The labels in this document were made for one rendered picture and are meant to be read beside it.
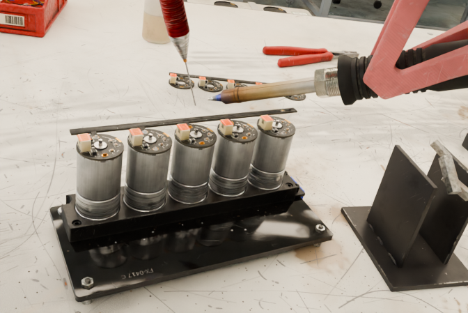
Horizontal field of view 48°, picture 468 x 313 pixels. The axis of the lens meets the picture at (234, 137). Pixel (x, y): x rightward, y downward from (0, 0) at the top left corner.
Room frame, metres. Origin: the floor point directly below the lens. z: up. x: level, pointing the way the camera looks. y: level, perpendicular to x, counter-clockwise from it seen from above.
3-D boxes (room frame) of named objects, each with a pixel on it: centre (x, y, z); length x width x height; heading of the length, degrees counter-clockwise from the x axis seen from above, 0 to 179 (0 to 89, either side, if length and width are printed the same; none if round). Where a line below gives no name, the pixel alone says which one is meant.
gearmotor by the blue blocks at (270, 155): (0.29, -0.03, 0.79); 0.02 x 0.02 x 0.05
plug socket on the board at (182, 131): (0.26, 0.03, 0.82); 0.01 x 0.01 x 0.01; 32
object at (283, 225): (0.25, 0.01, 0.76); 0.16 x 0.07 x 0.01; 122
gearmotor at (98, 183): (0.23, 0.07, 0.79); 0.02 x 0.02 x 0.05
